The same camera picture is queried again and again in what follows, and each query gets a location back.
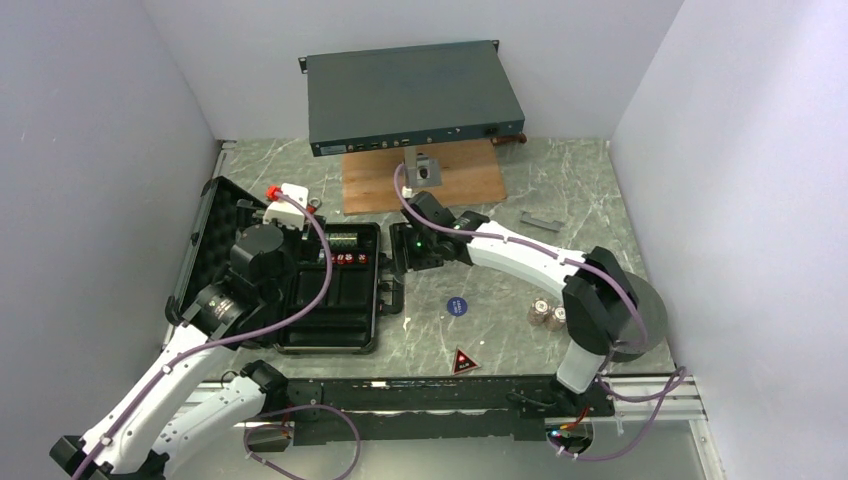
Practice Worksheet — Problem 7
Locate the blue small blind button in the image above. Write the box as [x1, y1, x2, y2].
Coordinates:
[446, 296, 469, 317]

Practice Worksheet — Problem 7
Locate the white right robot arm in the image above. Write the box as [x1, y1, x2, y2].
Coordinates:
[400, 191, 649, 415]

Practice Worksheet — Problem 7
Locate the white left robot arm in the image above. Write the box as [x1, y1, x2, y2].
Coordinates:
[49, 224, 333, 479]

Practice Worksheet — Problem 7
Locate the black poker set case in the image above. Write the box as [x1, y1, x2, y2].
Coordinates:
[165, 177, 405, 354]

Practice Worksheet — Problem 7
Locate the green poker chip stack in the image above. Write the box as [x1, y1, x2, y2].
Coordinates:
[326, 232, 350, 249]

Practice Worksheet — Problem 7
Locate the wooden board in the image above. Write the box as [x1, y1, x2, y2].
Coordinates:
[341, 140, 507, 215]

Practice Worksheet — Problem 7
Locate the black triangular all-in button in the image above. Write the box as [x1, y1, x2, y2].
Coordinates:
[451, 348, 481, 375]

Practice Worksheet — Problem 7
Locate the orange poker chip stack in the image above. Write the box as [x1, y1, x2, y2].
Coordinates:
[527, 298, 551, 326]
[543, 305, 566, 331]

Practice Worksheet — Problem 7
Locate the grey rack server unit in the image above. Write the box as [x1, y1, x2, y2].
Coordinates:
[300, 40, 525, 157]

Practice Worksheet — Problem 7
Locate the large grey spool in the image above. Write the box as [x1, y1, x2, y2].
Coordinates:
[596, 271, 669, 364]

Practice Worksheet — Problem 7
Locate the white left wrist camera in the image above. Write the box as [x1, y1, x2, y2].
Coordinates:
[262, 183, 309, 230]

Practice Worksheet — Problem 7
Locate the metal stand bracket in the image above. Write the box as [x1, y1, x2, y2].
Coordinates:
[404, 146, 443, 189]

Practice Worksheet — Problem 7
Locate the red handled wrench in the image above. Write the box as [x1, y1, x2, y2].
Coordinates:
[306, 197, 323, 214]

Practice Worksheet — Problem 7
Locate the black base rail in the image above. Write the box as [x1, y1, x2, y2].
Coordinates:
[254, 374, 615, 446]

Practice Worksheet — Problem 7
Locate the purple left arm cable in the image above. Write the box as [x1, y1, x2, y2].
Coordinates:
[69, 190, 362, 480]

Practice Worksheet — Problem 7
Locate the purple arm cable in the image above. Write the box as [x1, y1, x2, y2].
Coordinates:
[393, 162, 689, 464]
[69, 190, 362, 480]

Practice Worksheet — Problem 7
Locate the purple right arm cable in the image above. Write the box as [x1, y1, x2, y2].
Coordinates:
[393, 162, 689, 464]

